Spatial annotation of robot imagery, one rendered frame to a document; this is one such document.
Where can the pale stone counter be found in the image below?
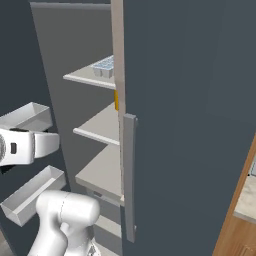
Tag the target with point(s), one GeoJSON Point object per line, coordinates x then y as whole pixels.
{"type": "Point", "coordinates": [248, 200]}

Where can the white door bin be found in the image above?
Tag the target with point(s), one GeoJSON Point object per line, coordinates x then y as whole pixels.
{"type": "Point", "coordinates": [31, 116]}
{"type": "Point", "coordinates": [33, 193]}

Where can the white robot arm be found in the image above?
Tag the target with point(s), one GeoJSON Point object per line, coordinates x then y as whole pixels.
{"type": "Point", "coordinates": [66, 213]}

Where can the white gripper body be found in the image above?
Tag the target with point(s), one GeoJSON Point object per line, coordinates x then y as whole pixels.
{"type": "Point", "coordinates": [46, 144]}

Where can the white freezer drawer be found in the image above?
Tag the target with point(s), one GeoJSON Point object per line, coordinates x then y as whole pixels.
{"type": "Point", "coordinates": [108, 230]}

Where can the white freezer shelf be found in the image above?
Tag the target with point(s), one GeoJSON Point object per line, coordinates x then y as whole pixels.
{"type": "Point", "coordinates": [101, 126]}
{"type": "Point", "coordinates": [103, 173]}
{"type": "Point", "coordinates": [86, 77]}

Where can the wooden cabinet panel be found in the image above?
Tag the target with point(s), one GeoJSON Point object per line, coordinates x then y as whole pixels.
{"type": "Point", "coordinates": [238, 233]}

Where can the dark grey freezer door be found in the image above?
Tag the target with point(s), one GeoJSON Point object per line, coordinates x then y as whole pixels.
{"type": "Point", "coordinates": [20, 60]}

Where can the grey freezer cabinet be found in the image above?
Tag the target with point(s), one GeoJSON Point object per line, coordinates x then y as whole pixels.
{"type": "Point", "coordinates": [73, 36]}

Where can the dark grey fridge door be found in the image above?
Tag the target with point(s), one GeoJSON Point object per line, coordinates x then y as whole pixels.
{"type": "Point", "coordinates": [190, 116]}

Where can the pale blue ice cube tray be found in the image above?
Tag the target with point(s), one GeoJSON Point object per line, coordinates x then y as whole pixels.
{"type": "Point", "coordinates": [104, 66]}

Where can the yellow box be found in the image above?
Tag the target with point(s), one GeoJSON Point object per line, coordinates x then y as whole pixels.
{"type": "Point", "coordinates": [116, 100]}

